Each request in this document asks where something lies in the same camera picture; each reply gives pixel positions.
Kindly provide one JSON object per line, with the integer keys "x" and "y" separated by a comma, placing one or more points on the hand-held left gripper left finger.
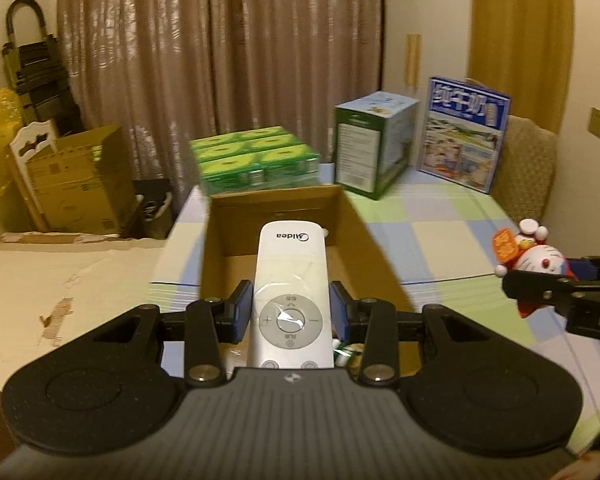
{"x": 242, "y": 310}

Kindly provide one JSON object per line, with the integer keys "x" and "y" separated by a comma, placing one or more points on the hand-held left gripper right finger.
{"x": 340, "y": 310}

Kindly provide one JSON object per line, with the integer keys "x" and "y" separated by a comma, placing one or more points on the red white toy figure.
{"x": 540, "y": 260}

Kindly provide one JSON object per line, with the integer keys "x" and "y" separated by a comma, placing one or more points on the white remote control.
{"x": 290, "y": 260}

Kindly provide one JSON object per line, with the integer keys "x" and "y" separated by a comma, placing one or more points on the small green white jar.
{"x": 347, "y": 355}

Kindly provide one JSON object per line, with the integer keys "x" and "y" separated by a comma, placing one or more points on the plaid tablecloth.
{"x": 440, "y": 240}

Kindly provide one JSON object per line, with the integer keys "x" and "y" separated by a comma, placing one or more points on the beige quilted chair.
{"x": 525, "y": 170}

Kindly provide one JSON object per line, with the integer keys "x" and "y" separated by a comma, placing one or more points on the dark shoe box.
{"x": 150, "y": 227}

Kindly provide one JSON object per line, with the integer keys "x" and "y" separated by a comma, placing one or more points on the pack of green tissue packets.
{"x": 250, "y": 160}

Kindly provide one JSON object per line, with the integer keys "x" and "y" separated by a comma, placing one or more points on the green milk carton box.
{"x": 360, "y": 150}

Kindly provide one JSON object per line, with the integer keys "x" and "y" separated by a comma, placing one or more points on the blue milk carton box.
{"x": 460, "y": 140}

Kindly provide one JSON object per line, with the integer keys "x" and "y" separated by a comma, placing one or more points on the beige printed bed sheet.
{"x": 55, "y": 270}

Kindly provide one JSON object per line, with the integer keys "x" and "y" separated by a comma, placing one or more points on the printed cardboard box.
{"x": 80, "y": 190}

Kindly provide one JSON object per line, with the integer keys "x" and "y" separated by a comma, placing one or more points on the light wooden slats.
{"x": 413, "y": 62}

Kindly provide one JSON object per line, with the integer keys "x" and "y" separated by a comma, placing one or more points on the pinkish brown curtain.
{"x": 135, "y": 60}
{"x": 300, "y": 45}

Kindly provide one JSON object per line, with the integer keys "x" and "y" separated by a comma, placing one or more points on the white carved chair back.
{"x": 30, "y": 140}

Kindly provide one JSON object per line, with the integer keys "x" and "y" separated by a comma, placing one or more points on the black folding cart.
{"x": 40, "y": 75}

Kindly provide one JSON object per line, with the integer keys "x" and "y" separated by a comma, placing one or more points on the beige wall socket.
{"x": 598, "y": 121}

